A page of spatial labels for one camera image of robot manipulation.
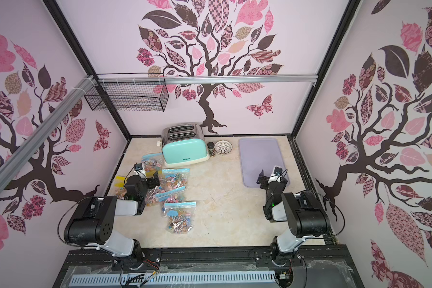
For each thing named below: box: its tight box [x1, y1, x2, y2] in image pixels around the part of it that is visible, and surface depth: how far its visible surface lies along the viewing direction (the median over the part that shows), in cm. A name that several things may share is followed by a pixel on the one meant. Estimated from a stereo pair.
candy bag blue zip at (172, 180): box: [154, 168, 191, 198], surface depth 97 cm
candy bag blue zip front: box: [163, 201, 197, 235], surface depth 85 cm
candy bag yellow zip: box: [114, 175, 127, 199], surface depth 97 cm
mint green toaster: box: [156, 122, 210, 167], surface depth 100 cm
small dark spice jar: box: [207, 141, 216, 158], surface depth 106 cm
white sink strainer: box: [214, 139, 233, 155], surface depth 112 cm
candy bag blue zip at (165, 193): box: [144, 183, 187, 206], surface depth 93 cm
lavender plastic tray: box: [238, 138, 290, 188], surface depth 112 cm
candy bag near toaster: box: [141, 151, 164, 179], surface depth 108 cm
